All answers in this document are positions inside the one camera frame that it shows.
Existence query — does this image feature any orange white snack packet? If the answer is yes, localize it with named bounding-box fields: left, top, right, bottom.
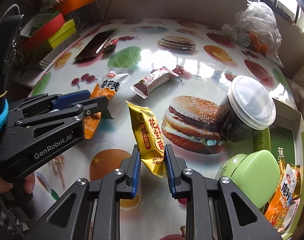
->
left=84, top=67, right=134, bottom=139

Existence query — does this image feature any yellow peanut candy packet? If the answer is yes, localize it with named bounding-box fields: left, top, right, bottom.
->
left=126, top=102, right=167, bottom=178

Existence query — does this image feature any long gold snack bar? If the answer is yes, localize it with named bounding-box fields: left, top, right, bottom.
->
left=278, top=157, right=287, bottom=180

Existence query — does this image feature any person's left hand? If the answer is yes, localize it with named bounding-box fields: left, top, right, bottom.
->
left=0, top=172, right=36, bottom=195

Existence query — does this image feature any blue wrist band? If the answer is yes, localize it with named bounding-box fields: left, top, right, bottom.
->
left=0, top=99, right=9, bottom=130

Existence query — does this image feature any black white striped box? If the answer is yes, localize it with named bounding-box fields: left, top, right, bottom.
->
left=39, top=31, right=79, bottom=69

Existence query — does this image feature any black smartphone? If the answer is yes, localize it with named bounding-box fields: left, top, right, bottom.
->
left=75, top=29, right=116, bottom=62

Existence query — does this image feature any green plastic container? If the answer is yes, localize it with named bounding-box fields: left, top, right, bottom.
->
left=216, top=150, right=280, bottom=209

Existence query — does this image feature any yellow-green box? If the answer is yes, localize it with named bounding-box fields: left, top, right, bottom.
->
left=44, top=20, right=76, bottom=50

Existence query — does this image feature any red woven basket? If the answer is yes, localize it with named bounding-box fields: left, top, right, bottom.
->
left=21, top=13, right=65, bottom=52

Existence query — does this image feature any pink white snack packet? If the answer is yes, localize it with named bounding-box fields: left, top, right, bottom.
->
left=130, top=67, right=179, bottom=99

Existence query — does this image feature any orange box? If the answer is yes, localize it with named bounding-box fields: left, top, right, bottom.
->
left=53, top=0, right=94, bottom=15

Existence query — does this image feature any fruit print tablecloth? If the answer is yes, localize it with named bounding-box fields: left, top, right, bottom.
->
left=29, top=17, right=303, bottom=240

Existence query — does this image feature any orange snack packet in box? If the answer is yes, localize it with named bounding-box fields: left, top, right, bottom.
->
left=264, top=164, right=301, bottom=233

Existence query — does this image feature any glass jar white lid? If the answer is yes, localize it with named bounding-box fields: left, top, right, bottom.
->
left=216, top=75, right=276, bottom=142

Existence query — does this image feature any green and white cardboard box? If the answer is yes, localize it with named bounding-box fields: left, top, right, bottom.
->
left=253, top=99, right=304, bottom=239

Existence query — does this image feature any clear plastic bag of items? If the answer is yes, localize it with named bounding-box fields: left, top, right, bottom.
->
left=221, top=0, right=284, bottom=67

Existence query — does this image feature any black cable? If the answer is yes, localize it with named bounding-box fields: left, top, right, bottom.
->
left=0, top=3, right=25, bottom=238

